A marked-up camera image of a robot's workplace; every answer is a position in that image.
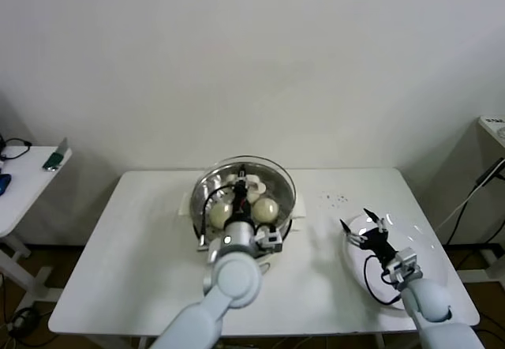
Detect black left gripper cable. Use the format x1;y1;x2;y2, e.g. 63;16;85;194
198;188;234;250

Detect white floor stand base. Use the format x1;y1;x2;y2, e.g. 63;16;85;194
457;246;505;283

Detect dark crumb specks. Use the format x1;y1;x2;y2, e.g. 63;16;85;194
317;192;350;208

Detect perforated steel steamer basket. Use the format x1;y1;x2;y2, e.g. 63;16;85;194
190;161;297;246

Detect white round plate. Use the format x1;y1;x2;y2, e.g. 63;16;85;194
339;212;451;311

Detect green handled scraper tool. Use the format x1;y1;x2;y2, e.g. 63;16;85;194
42;137;73;173

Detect white side table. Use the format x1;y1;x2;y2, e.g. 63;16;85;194
0;145;74;306

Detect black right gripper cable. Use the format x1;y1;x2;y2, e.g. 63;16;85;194
363;254;403;306

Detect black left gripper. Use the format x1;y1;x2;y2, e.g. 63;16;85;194
231;162;258;226

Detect black floor cable bundle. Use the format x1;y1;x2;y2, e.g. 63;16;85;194
0;305;52;348

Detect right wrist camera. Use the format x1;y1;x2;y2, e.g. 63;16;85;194
384;248;421;283

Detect round glass pot lid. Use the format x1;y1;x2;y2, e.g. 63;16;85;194
191;154;297;231

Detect thin black power cable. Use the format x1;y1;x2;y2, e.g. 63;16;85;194
443;197;505;247

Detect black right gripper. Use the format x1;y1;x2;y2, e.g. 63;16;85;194
339;208;398;270

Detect white electric cooking pot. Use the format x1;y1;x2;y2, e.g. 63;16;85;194
179;192;308;275

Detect black cable with plug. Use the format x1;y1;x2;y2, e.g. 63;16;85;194
0;133;32;163

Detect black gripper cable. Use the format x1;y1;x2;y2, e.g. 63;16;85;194
363;254;403;306
198;188;234;250

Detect white cable with black adapter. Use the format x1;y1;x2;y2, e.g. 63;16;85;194
433;158;505;239

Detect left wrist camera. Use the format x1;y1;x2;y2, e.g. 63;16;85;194
256;226;283;252

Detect beige side cabinet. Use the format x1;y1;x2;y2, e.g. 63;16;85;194
471;115;505;247

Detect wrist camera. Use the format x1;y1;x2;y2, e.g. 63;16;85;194
256;226;283;252
384;248;421;283

